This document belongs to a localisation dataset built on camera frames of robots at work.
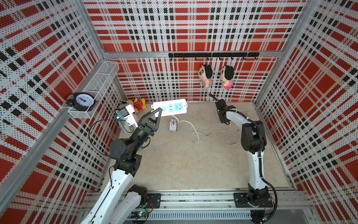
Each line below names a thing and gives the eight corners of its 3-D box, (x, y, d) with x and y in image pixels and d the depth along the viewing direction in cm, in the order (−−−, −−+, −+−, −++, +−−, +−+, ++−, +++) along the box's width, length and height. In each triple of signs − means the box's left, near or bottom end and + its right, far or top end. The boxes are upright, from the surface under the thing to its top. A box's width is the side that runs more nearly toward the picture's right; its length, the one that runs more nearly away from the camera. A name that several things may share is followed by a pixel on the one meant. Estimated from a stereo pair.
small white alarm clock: (170, 133, 103) (168, 126, 96) (171, 125, 108) (169, 118, 101) (176, 133, 103) (175, 126, 96) (176, 125, 108) (176, 118, 101)
